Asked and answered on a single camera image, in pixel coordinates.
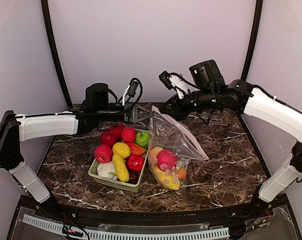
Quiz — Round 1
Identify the orange toy bitter gourd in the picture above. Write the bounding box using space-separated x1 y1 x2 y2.
126 142 146 156

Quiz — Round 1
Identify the red toy tomato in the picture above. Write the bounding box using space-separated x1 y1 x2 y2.
121 127 136 143
94 144 113 164

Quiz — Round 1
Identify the dark red toy fruit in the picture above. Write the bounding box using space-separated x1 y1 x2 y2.
128 170 139 185

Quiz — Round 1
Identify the pale green plastic basket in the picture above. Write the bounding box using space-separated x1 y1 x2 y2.
88 129 148 193

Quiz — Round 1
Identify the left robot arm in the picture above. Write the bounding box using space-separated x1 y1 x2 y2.
0 78 152 204

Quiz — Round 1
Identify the yellow toy mango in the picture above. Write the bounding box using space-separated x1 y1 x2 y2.
153 166 180 191

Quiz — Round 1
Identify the red toy apple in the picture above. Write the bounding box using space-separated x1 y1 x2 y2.
157 149 178 171

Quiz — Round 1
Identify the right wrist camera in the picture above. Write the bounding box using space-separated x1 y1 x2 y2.
159 71 197 99

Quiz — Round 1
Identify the clear dotted zip bag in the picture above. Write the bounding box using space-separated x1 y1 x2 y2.
148 106 209 194

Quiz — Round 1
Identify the yellow toy lemon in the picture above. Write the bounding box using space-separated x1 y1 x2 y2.
112 142 131 159

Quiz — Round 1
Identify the tan toy potato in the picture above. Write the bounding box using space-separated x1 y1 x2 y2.
148 147 163 167

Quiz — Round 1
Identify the yellow toy corn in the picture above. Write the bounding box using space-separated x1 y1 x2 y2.
112 153 130 183

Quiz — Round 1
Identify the black front rail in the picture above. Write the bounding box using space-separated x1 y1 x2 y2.
38 203 266 226

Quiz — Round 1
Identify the white slotted cable duct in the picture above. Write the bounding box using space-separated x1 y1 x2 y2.
23 214 230 240

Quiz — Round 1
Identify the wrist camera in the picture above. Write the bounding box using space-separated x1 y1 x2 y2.
117 77 143 106
159 71 197 99

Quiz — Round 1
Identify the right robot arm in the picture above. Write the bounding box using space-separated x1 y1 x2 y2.
159 59 302 203

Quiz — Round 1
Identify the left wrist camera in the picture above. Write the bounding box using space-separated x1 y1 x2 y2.
117 77 143 106

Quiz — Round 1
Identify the white toy garlic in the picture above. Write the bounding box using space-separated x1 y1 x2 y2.
97 162 118 180

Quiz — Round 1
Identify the red toy bell pepper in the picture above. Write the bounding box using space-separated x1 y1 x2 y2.
127 154 145 173

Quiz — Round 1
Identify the orange green toy mango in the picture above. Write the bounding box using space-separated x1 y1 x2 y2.
176 167 187 180

